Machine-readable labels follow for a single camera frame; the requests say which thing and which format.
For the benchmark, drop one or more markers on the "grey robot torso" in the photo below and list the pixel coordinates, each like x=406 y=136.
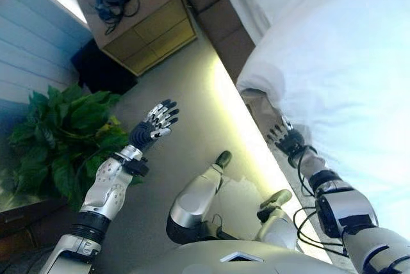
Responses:
x=208 y=261

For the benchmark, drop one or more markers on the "cream textured fringed blanket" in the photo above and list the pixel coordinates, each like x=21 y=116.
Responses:
x=259 y=104

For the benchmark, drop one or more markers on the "black box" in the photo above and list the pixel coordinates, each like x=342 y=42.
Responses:
x=99 y=69

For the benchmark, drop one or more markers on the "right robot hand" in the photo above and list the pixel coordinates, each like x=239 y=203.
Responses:
x=288 y=139

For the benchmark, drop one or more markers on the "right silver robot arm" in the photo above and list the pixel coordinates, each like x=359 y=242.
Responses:
x=346 y=210

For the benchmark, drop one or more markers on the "right robot leg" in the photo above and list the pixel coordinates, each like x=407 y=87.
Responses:
x=278 y=226

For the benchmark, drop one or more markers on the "wooden nightstand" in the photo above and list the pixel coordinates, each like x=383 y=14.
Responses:
x=153 y=30

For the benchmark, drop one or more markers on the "robot leg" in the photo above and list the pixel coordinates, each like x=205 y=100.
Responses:
x=278 y=226
x=192 y=203

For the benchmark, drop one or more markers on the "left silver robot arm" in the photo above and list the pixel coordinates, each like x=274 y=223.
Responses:
x=105 y=187

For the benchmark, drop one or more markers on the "dark brown low cabinet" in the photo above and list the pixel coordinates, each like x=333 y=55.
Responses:
x=29 y=222

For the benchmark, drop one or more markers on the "green leafy plant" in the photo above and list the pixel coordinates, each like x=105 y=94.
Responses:
x=64 y=133

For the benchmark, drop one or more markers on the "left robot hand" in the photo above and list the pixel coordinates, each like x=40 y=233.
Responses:
x=150 y=130

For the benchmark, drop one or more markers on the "left robot leg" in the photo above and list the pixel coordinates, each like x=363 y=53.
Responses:
x=192 y=203

